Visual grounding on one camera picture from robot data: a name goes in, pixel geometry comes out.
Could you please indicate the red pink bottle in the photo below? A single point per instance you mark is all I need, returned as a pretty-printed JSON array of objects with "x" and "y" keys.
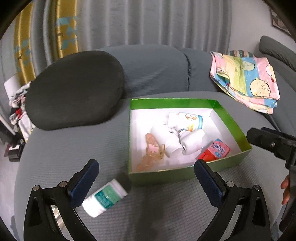
[{"x": 215, "y": 151}]

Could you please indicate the grey and gold curtain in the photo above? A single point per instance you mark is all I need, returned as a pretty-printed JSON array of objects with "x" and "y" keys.
[{"x": 44, "y": 31}]

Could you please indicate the green cardboard box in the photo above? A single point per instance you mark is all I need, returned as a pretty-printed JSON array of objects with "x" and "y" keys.
[{"x": 145, "y": 113}]

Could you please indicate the person right hand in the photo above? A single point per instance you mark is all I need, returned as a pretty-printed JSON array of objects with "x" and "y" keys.
[{"x": 285, "y": 185}]

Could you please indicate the white plastic cup holder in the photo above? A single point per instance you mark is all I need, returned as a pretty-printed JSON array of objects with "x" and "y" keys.
[{"x": 191, "y": 141}]

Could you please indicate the black round cushion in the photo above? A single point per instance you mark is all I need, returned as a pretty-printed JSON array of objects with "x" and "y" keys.
[{"x": 80, "y": 89}]

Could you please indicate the white tube bottle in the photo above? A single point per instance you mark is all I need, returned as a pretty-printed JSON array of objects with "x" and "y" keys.
[{"x": 165, "y": 135}]

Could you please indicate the white bottle green label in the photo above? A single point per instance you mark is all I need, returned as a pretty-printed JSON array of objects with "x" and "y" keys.
[{"x": 107, "y": 196}]

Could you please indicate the amber hair clip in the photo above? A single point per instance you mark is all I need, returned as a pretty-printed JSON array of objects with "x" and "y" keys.
[{"x": 154, "y": 154}]

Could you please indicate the colourful cartoon blanket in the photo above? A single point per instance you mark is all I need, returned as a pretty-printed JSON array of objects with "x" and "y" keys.
[{"x": 246, "y": 78}]

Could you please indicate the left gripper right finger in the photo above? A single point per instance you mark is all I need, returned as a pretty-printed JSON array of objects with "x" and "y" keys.
[{"x": 220, "y": 195}]

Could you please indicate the white bottle blue cap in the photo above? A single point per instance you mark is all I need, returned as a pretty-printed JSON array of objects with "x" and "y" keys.
[{"x": 185, "y": 121}]

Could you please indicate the pile of clothes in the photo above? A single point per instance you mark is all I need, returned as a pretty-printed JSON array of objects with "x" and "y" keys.
[{"x": 19, "y": 117}]

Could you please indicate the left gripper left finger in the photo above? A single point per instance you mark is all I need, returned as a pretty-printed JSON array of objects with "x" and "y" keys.
[{"x": 71, "y": 195}]

